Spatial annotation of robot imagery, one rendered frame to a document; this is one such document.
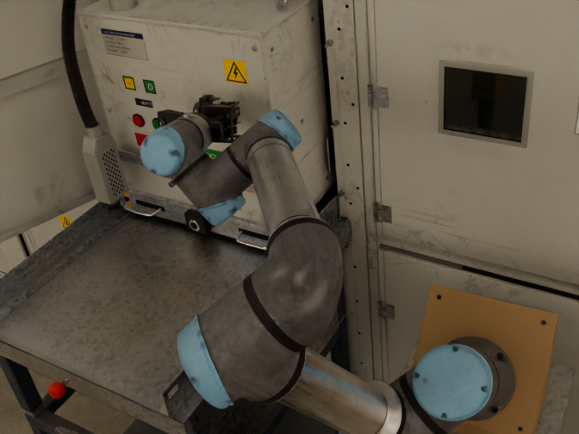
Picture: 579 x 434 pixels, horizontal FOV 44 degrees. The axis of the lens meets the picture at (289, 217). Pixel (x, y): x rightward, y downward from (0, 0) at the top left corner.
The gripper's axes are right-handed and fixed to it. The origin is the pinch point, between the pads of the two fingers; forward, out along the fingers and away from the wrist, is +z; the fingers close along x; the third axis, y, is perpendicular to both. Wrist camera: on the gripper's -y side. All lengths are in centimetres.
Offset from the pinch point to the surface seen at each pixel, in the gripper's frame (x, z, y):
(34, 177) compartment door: -23, 14, -60
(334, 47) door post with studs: 10.8, 12.3, 21.3
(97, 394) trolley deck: -51, -33, -18
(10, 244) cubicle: -72, 72, -120
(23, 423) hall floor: -118, 30, -93
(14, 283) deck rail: -39, -14, -49
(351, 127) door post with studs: -7.3, 16.0, 24.2
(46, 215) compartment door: -34, 15, -58
